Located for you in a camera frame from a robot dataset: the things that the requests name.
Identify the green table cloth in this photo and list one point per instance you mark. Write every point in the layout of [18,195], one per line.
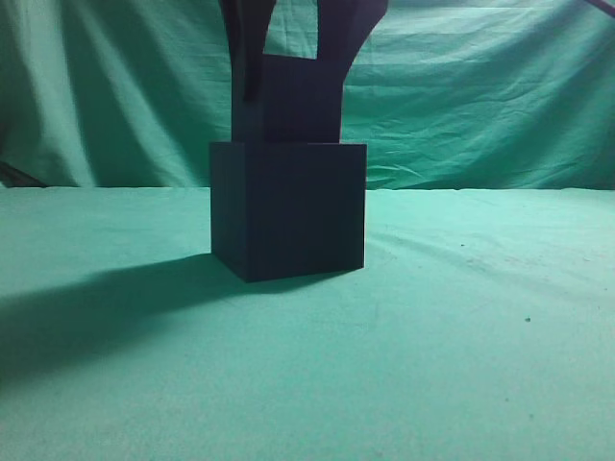
[480,328]

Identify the dark cube groove box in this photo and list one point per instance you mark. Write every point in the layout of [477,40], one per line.
[283,210]

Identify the purple foam cube block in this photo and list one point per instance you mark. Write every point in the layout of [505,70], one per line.
[298,100]

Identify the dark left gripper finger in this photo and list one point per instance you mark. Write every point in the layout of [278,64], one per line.
[343,28]

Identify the green cloth backdrop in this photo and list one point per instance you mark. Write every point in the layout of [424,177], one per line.
[446,94]

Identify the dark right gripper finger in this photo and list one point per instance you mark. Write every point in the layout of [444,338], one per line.
[246,25]

